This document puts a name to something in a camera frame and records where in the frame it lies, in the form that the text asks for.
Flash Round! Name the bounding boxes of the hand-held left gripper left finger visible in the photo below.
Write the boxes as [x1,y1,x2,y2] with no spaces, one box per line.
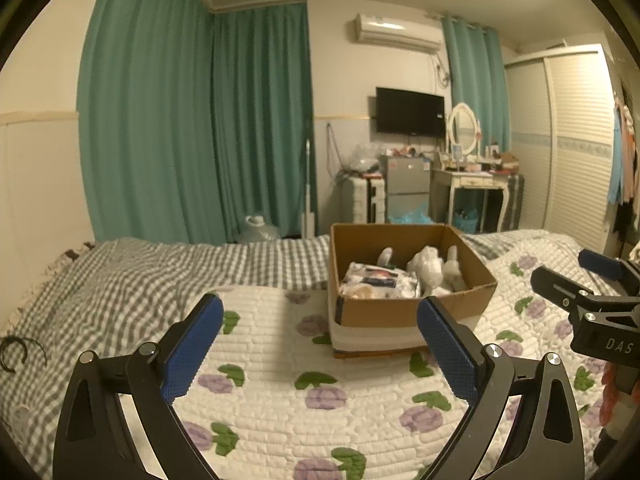
[52,292,224,480]

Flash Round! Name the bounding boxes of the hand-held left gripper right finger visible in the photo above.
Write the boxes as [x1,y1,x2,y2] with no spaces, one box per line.
[416,296,586,480]

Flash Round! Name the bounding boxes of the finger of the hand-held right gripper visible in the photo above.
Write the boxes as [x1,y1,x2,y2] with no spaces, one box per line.
[531,266,595,322]
[578,249,640,287]

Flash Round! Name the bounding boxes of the cardboard box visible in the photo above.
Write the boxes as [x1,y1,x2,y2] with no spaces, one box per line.
[328,223,498,359]

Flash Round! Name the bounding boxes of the white fluffy cloth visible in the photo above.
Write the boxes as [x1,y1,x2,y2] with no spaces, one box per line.
[377,245,466,297]

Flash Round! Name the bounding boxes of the large white navy tissue pack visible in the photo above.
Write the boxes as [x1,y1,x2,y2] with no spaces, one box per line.
[341,262,421,301]

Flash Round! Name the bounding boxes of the person's right hand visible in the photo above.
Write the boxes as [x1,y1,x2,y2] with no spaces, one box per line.
[597,360,633,430]

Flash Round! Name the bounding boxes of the hanging clothes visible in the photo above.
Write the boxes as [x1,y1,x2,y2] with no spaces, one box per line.
[606,95,640,243]

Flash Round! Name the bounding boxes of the grey checked blanket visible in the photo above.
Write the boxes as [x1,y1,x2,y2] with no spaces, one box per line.
[0,235,506,441]

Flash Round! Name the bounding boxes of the blue bin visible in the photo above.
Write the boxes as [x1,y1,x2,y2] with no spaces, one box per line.
[452,208,480,233]

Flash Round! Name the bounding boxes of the white louvered wardrobe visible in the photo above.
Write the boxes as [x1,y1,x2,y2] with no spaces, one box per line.
[504,45,618,256]

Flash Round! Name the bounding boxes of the white floral quilt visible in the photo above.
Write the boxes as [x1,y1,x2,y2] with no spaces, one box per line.
[170,230,640,480]

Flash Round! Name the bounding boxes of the white dressing table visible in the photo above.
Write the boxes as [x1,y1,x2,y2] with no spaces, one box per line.
[431,166,511,233]

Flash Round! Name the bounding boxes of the clear water jug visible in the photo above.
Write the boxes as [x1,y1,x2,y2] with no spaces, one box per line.
[237,214,281,244]

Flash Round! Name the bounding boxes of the blue plastic bag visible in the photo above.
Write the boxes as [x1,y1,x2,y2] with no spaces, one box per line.
[389,202,436,225]

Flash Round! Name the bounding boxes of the black hair band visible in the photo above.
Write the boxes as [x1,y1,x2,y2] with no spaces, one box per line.
[0,336,47,372]

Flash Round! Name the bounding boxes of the white suitcase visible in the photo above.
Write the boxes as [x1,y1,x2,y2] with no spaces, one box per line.
[342,176,386,224]

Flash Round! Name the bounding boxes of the grey mini fridge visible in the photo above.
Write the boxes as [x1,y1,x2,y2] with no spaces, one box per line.
[378,155,432,223]

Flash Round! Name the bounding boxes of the white oval mirror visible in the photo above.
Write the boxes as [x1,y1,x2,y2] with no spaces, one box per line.
[446,102,478,157]

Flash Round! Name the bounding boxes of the white mop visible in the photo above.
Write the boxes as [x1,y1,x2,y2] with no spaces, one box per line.
[301,137,317,238]

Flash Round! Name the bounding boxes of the clear plastic bag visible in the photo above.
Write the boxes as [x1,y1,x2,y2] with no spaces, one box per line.
[345,144,381,173]

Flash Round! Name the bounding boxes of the narrow teal curtain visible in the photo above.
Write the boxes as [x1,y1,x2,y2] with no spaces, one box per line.
[441,16,511,153]

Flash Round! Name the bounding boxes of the wide teal curtain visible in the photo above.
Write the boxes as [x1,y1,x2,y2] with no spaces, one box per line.
[76,0,226,246]

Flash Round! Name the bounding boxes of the white air conditioner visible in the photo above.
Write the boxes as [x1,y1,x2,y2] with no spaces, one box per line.
[348,13,443,54]

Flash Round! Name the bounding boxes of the black wall television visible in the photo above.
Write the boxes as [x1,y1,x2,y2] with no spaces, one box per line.
[376,87,446,137]

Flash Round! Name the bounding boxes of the black wall cable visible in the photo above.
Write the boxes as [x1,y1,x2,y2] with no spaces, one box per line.
[326,121,342,181]

